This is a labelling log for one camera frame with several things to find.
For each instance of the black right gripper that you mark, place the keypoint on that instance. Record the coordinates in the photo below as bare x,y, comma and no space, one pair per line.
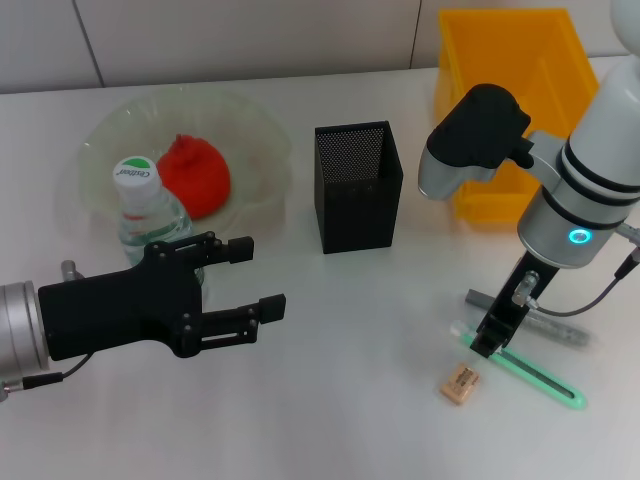
520,295

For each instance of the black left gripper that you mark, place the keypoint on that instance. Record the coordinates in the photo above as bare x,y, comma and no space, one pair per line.
120,310

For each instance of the mint green utility knife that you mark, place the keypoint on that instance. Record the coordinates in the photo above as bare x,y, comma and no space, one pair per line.
550,387

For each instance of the clear green-label water bottle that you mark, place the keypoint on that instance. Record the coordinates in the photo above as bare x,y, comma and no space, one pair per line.
150,225

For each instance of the red orange fruit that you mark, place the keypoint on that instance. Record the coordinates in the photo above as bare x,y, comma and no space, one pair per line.
200,175

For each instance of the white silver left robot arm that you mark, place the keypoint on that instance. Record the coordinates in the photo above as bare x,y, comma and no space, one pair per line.
20,325

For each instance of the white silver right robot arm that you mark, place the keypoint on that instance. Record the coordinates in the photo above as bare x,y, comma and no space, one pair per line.
590,175

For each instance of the grey glitter pen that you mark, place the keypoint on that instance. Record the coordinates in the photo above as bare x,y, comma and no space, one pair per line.
477,298

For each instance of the tan eraser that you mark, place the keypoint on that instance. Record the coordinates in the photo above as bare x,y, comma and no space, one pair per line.
461,384

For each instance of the black mesh pen holder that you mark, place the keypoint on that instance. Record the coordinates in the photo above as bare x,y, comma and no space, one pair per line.
360,215

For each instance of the clear glass fruit plate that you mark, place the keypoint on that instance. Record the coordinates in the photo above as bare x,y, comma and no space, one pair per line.
250,130

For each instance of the yellow plastic bin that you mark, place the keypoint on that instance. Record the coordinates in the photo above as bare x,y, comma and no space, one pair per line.
500,50

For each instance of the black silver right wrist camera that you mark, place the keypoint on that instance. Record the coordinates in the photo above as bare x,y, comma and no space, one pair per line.
470,135

